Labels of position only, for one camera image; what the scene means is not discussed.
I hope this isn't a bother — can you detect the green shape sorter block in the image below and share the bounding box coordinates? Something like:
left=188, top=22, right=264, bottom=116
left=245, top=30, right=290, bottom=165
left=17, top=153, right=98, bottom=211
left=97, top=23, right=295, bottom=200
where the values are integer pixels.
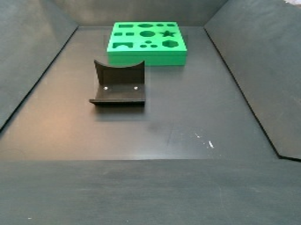
left=108, top=21, right=188, bottom=66

